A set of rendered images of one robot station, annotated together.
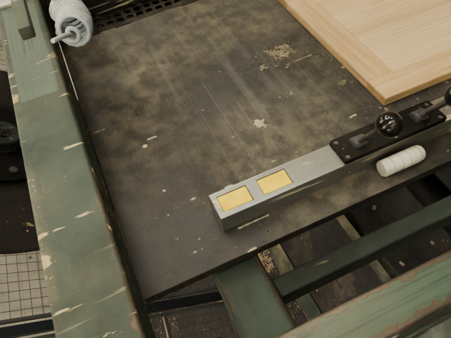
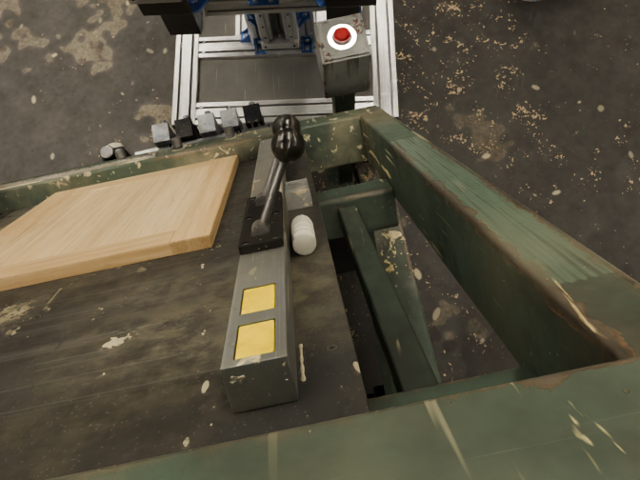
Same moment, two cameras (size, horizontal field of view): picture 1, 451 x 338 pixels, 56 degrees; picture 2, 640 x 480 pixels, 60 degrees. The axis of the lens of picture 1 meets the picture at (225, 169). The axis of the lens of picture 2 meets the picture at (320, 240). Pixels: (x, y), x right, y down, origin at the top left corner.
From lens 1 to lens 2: 0.52 m
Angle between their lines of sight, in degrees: 64
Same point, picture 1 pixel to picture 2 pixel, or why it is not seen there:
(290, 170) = (251, 283)
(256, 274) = (396, 401)
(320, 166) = (269, 262)
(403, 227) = (378, 280)
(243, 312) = not seen: hidden behind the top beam
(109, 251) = (290, 439)
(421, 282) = (480, 206)
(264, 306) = not seen: hidden behind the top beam
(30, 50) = not seen: outside the picture
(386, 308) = (512, 221)
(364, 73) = (154, 244)
